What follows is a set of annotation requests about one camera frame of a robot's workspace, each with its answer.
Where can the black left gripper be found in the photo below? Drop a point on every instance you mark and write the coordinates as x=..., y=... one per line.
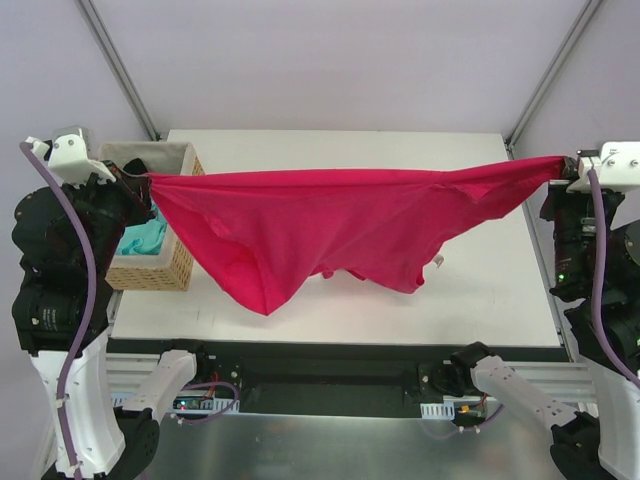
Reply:
x=126, y=183

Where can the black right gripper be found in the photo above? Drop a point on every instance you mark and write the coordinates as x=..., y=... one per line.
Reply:
x=570, y=168

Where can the pink t shirt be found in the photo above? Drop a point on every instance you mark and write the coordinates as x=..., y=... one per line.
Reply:
x=261, y=235

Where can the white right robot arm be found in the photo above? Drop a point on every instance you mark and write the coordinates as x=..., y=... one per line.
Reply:
x=597, y=267

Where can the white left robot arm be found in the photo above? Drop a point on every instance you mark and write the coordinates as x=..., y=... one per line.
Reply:
x=68, y=237

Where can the teal t shirt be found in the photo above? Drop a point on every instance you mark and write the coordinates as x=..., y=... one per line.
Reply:
x=143, y=239

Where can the black t shirt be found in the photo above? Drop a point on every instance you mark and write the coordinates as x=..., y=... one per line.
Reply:
x=135, y=167

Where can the wicker laundry basket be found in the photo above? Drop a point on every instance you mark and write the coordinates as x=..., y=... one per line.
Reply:
x=170, y=269

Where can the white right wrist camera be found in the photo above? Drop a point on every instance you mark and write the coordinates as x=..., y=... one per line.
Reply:
x=616, y=166

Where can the left aluminium frame post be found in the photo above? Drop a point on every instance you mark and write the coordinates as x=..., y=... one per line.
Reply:
x=115, y=63

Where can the aluminium frame post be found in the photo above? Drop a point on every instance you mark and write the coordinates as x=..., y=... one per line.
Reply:
x=115, y=63
x=570, y=42

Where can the left white cable duct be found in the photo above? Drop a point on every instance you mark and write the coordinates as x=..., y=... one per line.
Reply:
x=195, y=405

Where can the white cable duct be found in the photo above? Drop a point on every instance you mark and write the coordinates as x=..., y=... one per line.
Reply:
x=438, y=411
x=195, y=405

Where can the right white cable duct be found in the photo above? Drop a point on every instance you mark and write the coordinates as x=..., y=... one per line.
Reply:
x=438, y=411

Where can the right aluminium frame post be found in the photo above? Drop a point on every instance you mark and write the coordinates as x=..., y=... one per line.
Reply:
x=570, y=42

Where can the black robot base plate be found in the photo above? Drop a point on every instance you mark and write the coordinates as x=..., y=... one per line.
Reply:
x=335, y=380

